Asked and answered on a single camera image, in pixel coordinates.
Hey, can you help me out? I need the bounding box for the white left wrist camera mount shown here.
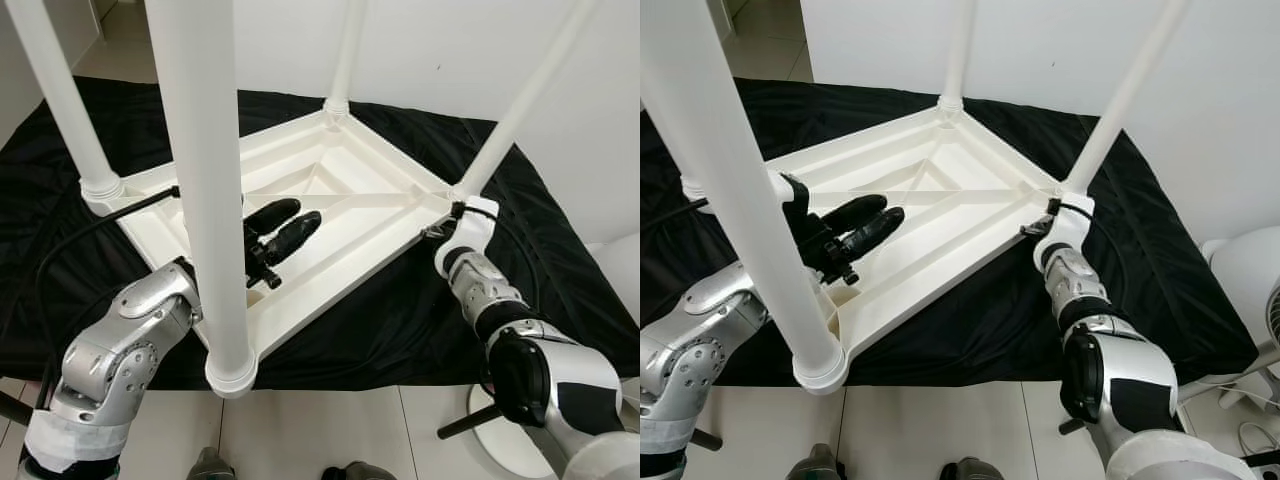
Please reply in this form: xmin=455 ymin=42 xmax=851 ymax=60
xmin=768 ymin=170 xmax=811 ymax=226

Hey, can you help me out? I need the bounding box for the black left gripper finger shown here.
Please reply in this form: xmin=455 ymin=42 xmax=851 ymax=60
xmin=262 ymin=210 xmax=323 ymax=266
xmin=245 ymin=198 xmax=303 ymax=233
xmin=822 ymin=195 xmax=889 ymax=233
xmin=845 ymin=207 xmax=906 ymax=259

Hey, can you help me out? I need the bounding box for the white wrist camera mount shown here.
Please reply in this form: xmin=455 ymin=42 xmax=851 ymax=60
xmin=1040 ymin=195 xmax=1096 ymax=263
xmin=768 ymin=170 xmax=811 ymax=226
xmin=435 ymin=197 xmax=501 ymax=266

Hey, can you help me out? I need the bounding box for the white plastic table top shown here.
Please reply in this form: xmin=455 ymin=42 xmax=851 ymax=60
xmin=85 ymin=105 xmax=481 ymax=396
xmin=683 ymin=103 xmax=1093 ymax=393

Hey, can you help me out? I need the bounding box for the grey right robot foot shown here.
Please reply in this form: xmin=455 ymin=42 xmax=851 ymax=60
xmin=322 ymin=460 xmax=396 ymax=480
xmin=940 ymin=457 xmax=1001 ymax=480

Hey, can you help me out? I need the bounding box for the grey robot foot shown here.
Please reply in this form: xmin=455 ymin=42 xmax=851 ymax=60
xmin=188 ymin=447 xmax=236 ymax=480
xmin=322 ymin=460 xmax=396 ymax=480
xmin=940 ymin=457 xmax=1001 ymax=480
xmin=788 ymin=445 xmax=846 ymax=480

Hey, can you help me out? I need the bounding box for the grey left robot foot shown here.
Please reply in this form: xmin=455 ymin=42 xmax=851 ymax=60
xmin=788 ymin=445 xmax=846 ymax=480
xmin=188 ymin=447 xmax=236 ymax=480

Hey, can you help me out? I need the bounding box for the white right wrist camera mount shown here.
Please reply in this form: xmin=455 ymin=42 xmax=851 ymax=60
xmin=1040 ymin=195 xmax=1096 ymax=263
xmin=435 ymin=197 xmax=501 ymax=266

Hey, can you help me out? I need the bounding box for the black cloth table cover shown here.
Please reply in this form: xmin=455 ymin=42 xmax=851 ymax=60
xmin=640 ymin=75 xmax=1259 ymax=389
xmin=0 ymin=78 xmax=641 ymax=391

